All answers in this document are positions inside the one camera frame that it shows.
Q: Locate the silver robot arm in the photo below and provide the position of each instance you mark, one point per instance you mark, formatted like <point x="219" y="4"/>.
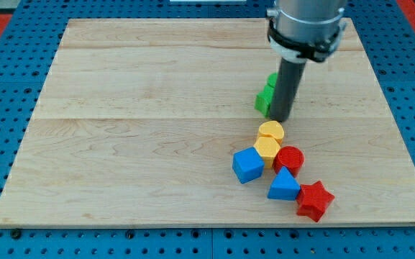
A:
<point x="301" y="30"/>

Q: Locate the blue triangle block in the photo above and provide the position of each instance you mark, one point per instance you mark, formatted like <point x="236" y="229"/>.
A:
<point x="284" y="186"/>

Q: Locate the red star block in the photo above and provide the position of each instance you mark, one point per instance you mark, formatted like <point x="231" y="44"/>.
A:
<point x="313" y="201"/>

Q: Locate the blue cube block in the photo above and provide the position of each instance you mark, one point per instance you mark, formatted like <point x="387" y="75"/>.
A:
<point x="248" y="165"/>

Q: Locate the yellow heart block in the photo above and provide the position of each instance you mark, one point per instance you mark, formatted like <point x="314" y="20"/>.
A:
<point x="272" y="129"/>

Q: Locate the yellow hexagon block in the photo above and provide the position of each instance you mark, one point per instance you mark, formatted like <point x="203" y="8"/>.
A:
<point x="267" y="148"/>

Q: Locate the light wooden board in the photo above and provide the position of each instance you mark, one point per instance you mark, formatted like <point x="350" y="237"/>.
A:
<point x="138" y="119"/>

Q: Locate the red cylinder block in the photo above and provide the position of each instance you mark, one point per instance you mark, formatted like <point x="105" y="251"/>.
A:
<point x="291" y="158"/>

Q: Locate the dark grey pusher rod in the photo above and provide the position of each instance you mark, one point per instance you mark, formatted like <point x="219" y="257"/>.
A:
<point x="288" y="79"/>

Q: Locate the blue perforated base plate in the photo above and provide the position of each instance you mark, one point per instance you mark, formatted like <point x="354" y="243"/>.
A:
<point x="27" y="48"/>

